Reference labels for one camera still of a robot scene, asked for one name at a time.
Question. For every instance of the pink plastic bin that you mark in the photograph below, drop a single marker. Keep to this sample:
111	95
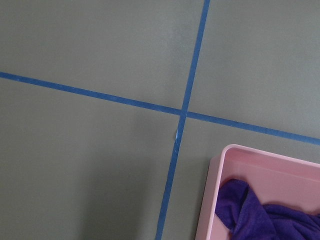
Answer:
274	178

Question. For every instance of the purple cloth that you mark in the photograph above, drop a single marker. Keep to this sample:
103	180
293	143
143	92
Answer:
242	213

